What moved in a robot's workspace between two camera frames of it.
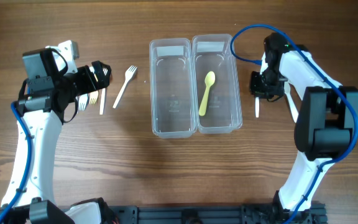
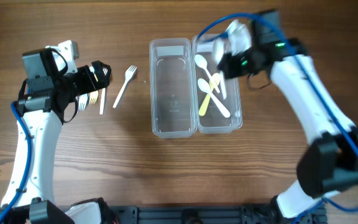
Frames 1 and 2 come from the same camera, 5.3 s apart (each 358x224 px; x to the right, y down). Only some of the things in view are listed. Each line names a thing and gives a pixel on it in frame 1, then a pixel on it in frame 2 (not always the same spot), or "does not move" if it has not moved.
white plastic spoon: x=257 y=106 to x=222 y=85
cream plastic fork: x=129 y=75 does not move
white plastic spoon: x=294 y=112 to x=205 y=88
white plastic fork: x=82 y=99 does not move
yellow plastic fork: x=94 y=96 does not move
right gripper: x=258 y=84 to x=232 y=65
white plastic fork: x=102 y=97 does not move
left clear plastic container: x=172 y=88 does not move
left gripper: x=95 y=76 does not move
